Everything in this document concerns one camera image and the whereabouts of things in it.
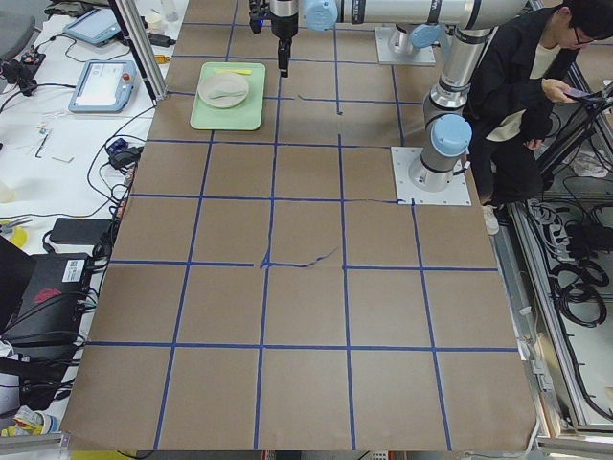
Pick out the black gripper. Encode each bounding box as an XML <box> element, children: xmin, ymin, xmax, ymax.
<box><xmin>269</xmin><ymin>0</ymin><xmax>299</xmax><ymax>77</ymax></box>

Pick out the yellow plastic fork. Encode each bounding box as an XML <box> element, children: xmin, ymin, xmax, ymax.
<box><xmin>214</xmin><ymin>68</ymin><xmax>253</xmax><ymax>76</ymax></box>

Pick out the white round plate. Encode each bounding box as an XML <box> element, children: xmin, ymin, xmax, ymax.
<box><xmin>197</xmin><ymin>73</ymin><xmax>250</xmax><ymax>109</ymax></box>

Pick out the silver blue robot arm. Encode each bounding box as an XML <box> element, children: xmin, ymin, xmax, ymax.
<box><xmin>249</xmin><ymin>1</ymin><xmax>524</xmax><ymax>192</ymax></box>
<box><xmin>387</xmin><ymin>23</ymin><xmax>441</xmax><ymax>58</ymax></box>

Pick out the mint green tray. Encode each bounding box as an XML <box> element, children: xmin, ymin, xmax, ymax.
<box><xmin>190</xmin><ymin>62</ymin><xmax>266</xmax><ymax>130</ymax></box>

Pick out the pale green plastic spoon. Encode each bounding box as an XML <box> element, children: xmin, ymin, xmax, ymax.
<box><xmin>207</xmin><ymin>89</ymin><xmax>247</xmax><ymax>99</ymax></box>

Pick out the near teach pendant tablet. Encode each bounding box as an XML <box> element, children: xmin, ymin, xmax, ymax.
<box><xmin>68</xmin><ymin>60</ymin><xmax>136</xmax><ymax>113</ymax></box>

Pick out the teach pendant tablet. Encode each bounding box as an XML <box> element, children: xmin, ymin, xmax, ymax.
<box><xmin>68</xmin><ymin>60</ymin><xmax>136</xmax><ymax>113</ymax></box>
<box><xmin>63</xmin><ymin>9</ymin><xmax>121</xmax><ymax>47</ymax></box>

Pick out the far teach pendant tablet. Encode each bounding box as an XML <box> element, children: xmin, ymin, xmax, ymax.
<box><xmin>63</xmin><ymin>9</ymin><xmax>121</xmax><ymax>47</ymax></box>

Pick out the person in black jacket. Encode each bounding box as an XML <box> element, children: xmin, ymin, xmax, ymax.
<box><xmin>464</xmin><ymin>1</ymin><xmax>612</xmax><ymax>236</ymax></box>

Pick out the black power adapter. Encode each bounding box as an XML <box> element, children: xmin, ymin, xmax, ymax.
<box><xmin>49</xmin><ymin>218</ymin><xmax>111</xmax><ymax>245</ymax></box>

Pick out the black smartphone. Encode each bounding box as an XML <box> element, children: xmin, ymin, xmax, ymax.
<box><xmin>564</xmin><ymin>88</ymin><xmax>600</xmax><ymax>104</ymax></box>

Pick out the black computer box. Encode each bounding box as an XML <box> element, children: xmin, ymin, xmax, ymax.
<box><xmin>3</xmin><ymin>253</ymin><xmax>94</xmax><ymax>341</ymax></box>

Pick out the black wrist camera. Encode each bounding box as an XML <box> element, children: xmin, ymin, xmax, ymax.
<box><xmin>248</xmin><ymin>0</ymin><xmax>269</xmax><ymax>35</ymax></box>

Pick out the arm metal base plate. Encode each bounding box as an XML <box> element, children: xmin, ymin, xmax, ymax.
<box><xmin>391</xmin><ymin>147</ymin><xmax>471</xmax><ymax>206</ymax></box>
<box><xmin>375</xmin><ymin>27</ymin><xmax>436</xmax><ymax>66</ymax></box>

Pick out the aluminium frame post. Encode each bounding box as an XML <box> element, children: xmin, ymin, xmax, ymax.
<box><xmin>108</xmin><ymin>0</ymin><xmax>168</xmax><ymax>103</ymax></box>

